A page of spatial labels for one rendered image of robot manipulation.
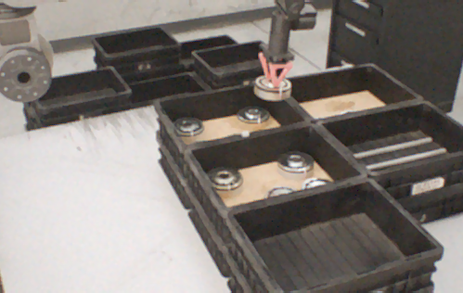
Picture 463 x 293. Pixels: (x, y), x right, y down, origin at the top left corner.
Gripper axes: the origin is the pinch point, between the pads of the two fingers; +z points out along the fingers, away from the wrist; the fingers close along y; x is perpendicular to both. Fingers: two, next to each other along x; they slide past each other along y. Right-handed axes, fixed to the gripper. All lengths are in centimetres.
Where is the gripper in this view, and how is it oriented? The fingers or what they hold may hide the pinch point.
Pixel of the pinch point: (273, 80)
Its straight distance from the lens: 177.3
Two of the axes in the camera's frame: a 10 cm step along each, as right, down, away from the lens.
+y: -3.5, -4.9, 8.0
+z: -1.0, 8.7, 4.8
